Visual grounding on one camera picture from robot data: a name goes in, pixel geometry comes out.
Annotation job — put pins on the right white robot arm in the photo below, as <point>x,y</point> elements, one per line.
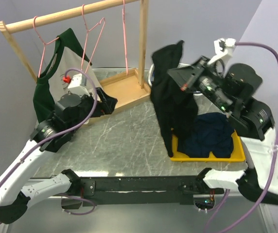
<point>252,121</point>

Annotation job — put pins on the green and cream raglan shirt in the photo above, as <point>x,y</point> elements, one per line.
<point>68,53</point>

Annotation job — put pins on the black t shirt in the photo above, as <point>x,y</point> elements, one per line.
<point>175,110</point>

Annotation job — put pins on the navy blue t shirt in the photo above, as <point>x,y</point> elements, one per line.
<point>211,133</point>

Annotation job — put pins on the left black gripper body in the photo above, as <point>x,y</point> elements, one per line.
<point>101,108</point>

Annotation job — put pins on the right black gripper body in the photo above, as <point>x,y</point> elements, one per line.
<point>201,78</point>

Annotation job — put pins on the pink hanger with green shirt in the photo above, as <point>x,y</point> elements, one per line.
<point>43,43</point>

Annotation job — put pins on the wooden clothes rack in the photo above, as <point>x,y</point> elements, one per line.
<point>127,89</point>

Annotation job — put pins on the white plastic basket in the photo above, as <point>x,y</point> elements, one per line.
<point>151,77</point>

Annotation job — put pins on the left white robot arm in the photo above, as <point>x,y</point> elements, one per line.
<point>48,137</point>

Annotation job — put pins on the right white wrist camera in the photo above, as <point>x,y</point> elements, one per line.
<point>224,48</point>

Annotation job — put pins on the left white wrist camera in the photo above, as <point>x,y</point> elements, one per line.
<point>76,85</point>

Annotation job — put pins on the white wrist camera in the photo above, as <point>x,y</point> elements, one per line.
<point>224,48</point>
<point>76,85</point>

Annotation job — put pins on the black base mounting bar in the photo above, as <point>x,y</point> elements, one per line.
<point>141,190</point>

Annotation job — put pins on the yellow plastic tray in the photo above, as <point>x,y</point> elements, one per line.
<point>236,156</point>

